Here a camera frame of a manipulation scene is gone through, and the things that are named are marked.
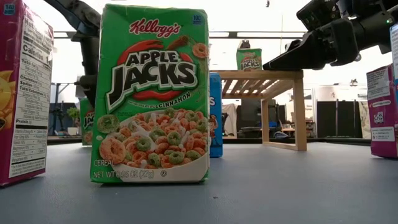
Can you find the wooden slatted shelf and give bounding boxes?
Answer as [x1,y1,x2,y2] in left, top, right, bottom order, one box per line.
[210,70,308,152]

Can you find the black monitor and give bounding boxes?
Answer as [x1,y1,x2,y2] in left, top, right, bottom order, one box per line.
[236,98,287,138]

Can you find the blue Rice Krispies cereal box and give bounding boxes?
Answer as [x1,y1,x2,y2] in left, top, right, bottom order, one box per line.
[208,72,224,159]
[389,23,398,80]

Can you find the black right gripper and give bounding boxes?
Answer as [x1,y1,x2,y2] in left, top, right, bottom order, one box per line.
[262,17,363,71]

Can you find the potted plant white pot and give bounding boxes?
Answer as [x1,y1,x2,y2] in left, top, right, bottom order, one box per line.
[67,107,81,136]

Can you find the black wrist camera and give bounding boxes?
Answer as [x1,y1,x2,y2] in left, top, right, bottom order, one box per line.
[296,0,341,31]

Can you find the black partition panels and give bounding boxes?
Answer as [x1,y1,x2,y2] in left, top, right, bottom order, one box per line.
[316,100,364,139]

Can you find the magenta cereal box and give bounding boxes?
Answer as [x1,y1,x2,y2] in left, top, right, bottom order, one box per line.
[0,0,54,187]
[366,63,398,159]

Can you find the green Apple Jacks cereal box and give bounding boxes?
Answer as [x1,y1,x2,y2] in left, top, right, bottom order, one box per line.
[79,97,96,146]
[90,3,211,184]
[236,47,263,72]

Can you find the grey-blue table mat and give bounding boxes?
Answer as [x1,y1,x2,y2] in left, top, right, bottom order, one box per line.
[0,141,398,224]

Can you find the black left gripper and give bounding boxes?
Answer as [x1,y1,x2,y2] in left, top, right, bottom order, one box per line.
[76,74,99,107]

